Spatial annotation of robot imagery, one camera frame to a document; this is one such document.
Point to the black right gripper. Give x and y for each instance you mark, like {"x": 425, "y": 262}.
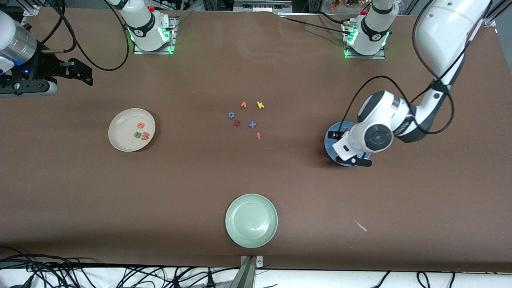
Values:
{"x": 43, "y": 66}

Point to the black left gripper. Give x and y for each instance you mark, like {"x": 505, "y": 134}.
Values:
{"x": 335, "y": 134}

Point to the red foam letter w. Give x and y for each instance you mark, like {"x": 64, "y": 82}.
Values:
{"x": 145, "y": 136}

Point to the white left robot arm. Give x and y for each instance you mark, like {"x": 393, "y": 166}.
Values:
{"x": 448, "y": 32}

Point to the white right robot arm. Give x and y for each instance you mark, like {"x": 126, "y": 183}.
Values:
{"x": 142, "y": 20}

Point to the blue round plate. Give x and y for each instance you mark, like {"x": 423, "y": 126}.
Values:
{"x": 328, "y": 146}

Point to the beige brown round plate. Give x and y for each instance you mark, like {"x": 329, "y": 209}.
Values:
{"x": 124, "y": 140}

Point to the yellow foam letter k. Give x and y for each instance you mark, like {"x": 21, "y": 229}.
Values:
{"x": 259, "y": 104}

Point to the aluminium table edge profile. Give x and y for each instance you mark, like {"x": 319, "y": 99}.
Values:
{"x": 30, "y": 8}

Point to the small white paper scrap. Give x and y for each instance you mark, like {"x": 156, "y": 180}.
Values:
{"x": 362, "y": 227}

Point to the pale green round plate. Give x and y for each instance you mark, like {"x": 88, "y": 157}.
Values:
{"x": 251, "y": 220}

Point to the orange object behind table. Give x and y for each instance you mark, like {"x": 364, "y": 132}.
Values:
{"x": 334, "y": 4}

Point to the aluminium table corner profile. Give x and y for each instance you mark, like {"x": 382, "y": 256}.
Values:
{"x": 492, "y": 18}

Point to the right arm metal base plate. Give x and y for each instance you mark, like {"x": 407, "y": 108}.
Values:
{"x": 138, "y": 52}

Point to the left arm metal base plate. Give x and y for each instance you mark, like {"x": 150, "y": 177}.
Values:
{"x": 380, "y": 57}

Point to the aluminium frame behind table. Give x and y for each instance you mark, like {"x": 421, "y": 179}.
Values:
{"x": 260, "y": 6}

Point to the aluminium camera post bracket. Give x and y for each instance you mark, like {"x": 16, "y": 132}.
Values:
{"x": 250, "y": 276}

